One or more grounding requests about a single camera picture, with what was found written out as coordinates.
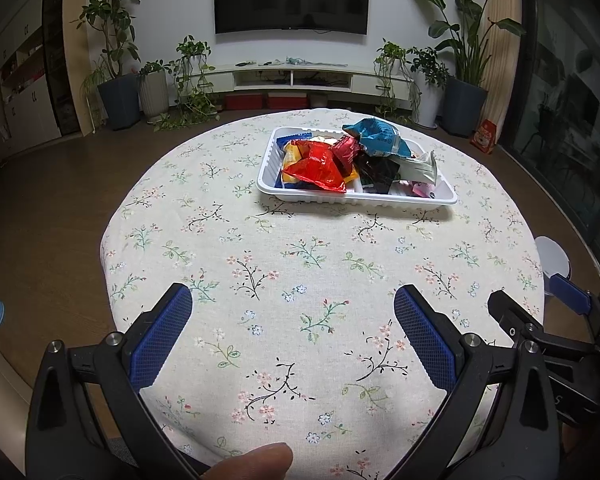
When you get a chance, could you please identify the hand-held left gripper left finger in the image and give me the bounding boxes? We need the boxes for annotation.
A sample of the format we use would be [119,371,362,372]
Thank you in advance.
[26,282,201,480]

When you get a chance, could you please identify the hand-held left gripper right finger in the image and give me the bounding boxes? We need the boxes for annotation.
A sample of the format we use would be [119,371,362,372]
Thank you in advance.
[390,284,561,480]

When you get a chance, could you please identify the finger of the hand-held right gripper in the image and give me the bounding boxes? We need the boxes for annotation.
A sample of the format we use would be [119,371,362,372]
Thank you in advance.
[487,289,600,356]
[550,272,600,316]

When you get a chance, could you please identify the white plastic tray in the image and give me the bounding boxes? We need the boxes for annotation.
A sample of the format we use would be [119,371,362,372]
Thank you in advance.
[256,126,459,209]

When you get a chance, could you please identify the pale green snack bag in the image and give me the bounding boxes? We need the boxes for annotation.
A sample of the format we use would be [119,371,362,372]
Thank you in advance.
[390,150,438,184]

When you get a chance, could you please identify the black snack packet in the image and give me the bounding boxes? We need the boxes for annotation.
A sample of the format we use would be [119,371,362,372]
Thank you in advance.
[355,152,401,193]

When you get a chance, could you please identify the gold snack packet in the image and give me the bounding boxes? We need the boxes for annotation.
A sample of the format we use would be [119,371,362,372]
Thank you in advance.
[330,135,366,178]

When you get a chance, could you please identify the red snack bag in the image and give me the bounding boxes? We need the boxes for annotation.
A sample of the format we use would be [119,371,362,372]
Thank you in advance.
[281,141,348,193]

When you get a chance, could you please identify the light blue snack packet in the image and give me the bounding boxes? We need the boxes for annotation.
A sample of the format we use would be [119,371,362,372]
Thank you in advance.
[342,117,412,158]

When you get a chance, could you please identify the blue yellow cake packet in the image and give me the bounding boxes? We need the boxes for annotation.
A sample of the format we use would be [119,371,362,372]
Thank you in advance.
[276,132,313,191]

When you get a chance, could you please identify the person's left hand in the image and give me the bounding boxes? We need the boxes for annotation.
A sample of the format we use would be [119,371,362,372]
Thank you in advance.
[200,442,295,480]

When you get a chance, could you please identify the white round stool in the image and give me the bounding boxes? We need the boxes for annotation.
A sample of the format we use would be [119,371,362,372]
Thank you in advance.
[534,236,573,301]

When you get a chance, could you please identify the red paper bag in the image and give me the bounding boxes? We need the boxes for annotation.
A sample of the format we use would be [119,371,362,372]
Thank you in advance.
[470,119,498,154]

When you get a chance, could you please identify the glass sliding door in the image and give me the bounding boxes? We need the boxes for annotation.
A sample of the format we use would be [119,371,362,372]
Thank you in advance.
[500,0,600,281]

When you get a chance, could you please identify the dark grey plant pot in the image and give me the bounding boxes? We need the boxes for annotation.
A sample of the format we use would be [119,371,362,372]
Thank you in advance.
[441,76,488,137]

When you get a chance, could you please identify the white smooth plant pot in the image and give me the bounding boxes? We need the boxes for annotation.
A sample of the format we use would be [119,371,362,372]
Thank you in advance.
[415,85,443,128]

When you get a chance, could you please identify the white ribbed plant pot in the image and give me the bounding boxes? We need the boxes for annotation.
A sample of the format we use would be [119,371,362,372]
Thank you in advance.
[137,71,170,121]

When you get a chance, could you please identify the red storage box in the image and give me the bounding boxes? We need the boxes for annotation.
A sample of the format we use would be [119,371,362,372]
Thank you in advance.
[266,92,308,109]
[225,94,262,111]

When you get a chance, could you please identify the beige curtain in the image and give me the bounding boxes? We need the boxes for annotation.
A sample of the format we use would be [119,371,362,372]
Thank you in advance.
[482,0,523,131]

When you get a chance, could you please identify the bushy green plant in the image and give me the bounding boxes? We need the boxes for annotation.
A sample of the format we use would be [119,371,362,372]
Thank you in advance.
[407,46,451,93]

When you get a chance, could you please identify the trailing pothos plant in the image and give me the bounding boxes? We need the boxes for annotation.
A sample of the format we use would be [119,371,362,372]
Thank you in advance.
[155,35,221,131]

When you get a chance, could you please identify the trailing vine plant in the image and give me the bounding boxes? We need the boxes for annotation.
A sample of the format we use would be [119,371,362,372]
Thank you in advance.
[372,37,421,121]

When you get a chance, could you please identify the white television console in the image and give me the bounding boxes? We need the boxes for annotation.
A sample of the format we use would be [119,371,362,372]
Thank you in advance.
[180,62,413,93]

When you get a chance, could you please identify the large broad-leaf plant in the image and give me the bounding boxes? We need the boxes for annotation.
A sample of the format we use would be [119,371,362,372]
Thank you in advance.
[402,0,527,86]

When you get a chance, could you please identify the tall leafy plant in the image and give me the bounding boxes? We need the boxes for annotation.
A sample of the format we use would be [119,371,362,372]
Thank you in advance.
[70,0,142,81]

